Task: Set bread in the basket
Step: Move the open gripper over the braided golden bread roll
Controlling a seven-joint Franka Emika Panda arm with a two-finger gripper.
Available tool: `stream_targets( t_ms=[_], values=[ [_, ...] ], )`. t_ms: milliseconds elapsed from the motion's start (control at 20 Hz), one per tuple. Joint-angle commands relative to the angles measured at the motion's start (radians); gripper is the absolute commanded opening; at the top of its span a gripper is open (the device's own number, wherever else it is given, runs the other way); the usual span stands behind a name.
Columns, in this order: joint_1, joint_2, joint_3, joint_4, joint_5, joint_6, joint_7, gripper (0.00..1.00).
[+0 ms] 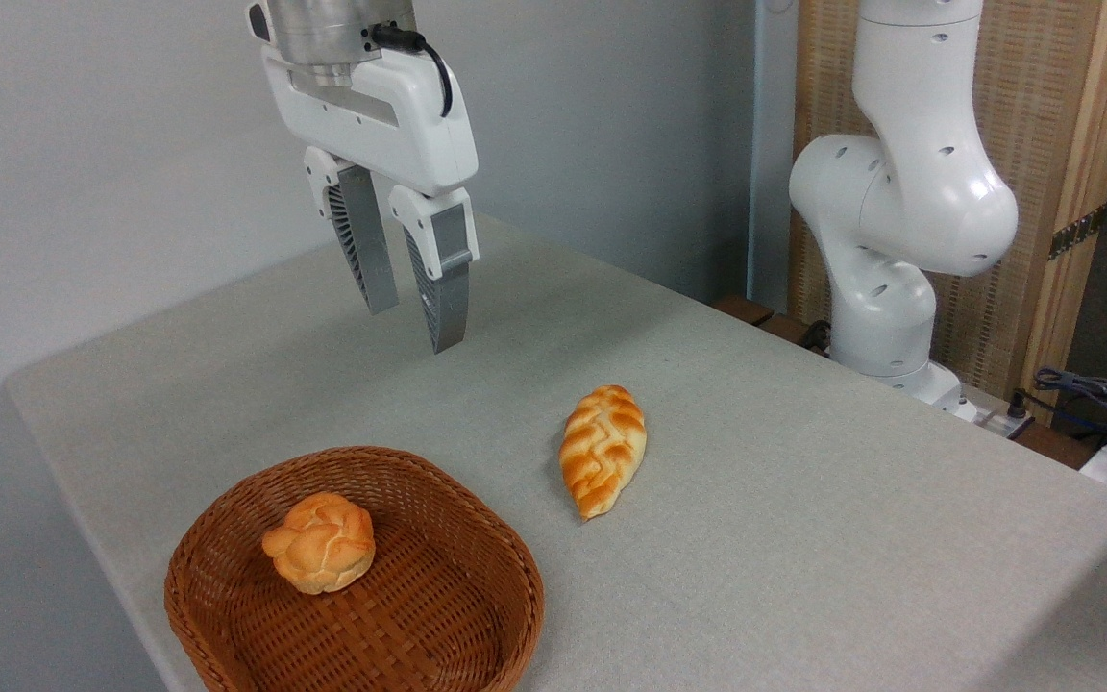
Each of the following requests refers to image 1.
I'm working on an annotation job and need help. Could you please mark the grey tablecloth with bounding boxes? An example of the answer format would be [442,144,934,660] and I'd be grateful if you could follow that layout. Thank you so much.
[4,213,1107,692]

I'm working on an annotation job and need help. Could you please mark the round bread roll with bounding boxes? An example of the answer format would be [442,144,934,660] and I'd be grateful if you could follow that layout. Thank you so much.
[261,492,377,596]

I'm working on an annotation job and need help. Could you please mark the bundle of dark cables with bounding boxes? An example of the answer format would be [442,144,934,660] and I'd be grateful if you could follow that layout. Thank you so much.
[1013,367,1107,455]

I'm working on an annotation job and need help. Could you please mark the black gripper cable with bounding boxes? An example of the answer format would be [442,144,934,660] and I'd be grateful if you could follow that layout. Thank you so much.
[369,23,455,119]

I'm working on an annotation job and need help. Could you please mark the long braided bread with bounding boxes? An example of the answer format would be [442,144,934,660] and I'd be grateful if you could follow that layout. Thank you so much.
[558,384,648,522]

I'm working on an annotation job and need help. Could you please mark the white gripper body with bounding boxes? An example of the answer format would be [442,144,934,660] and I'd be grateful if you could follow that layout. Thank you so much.
[260,43,480,198]

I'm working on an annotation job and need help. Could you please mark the brown wicker basket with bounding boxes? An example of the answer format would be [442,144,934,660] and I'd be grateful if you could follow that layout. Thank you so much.
[164,446,546,692]

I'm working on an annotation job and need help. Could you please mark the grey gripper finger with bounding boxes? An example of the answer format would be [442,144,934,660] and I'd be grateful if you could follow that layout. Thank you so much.
[304,146,401,315]
[388,185,480,354]

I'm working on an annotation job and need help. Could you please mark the brass hinge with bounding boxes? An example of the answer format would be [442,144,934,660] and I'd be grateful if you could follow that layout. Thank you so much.
[1048,204,1107,261]

